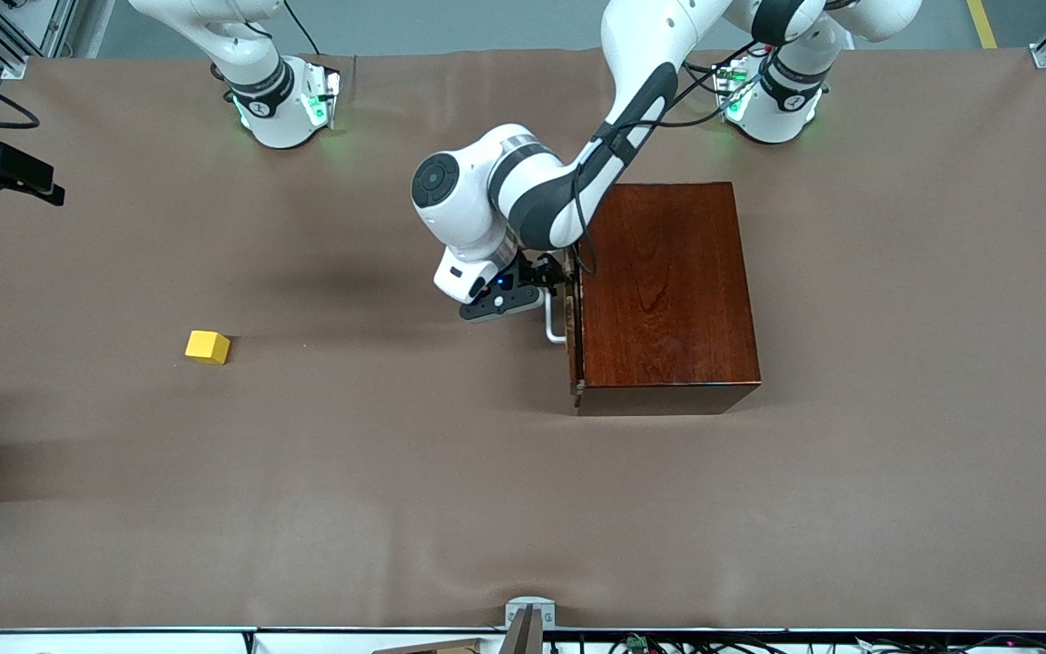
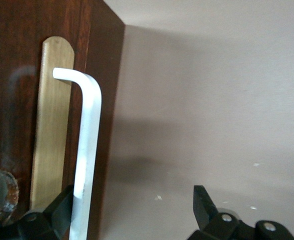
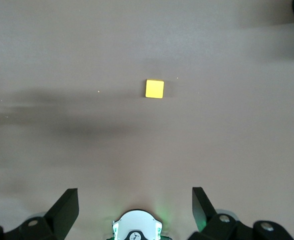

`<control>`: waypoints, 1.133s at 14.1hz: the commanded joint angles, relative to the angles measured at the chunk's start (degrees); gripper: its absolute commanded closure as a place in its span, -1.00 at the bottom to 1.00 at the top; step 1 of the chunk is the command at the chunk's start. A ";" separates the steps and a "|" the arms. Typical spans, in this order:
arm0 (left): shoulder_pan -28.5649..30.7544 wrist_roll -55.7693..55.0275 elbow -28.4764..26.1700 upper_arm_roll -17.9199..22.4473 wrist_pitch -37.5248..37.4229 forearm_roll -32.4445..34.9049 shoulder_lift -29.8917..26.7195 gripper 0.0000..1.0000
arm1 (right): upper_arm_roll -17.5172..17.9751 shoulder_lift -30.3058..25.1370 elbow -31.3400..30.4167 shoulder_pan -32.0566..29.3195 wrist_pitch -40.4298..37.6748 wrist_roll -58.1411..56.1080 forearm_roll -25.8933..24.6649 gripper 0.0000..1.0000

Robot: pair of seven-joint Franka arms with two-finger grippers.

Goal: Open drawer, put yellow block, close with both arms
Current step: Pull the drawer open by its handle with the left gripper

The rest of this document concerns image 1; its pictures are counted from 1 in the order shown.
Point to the brown table cloth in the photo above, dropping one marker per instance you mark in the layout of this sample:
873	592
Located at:
350	472

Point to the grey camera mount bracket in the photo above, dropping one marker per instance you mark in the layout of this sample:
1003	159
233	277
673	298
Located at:
530	607

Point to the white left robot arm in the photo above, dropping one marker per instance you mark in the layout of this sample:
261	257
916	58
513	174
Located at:
632	54

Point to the dark brown wooden cabinet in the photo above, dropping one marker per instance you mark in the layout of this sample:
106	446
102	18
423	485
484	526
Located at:
677	291

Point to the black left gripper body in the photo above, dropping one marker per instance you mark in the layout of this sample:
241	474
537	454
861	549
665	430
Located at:
537	271

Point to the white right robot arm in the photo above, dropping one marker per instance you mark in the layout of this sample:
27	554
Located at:
273	100

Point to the yellow cube block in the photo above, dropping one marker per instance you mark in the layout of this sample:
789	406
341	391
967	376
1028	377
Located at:
207	347

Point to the brown cardboard piece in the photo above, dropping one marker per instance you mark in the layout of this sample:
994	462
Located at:
441	648

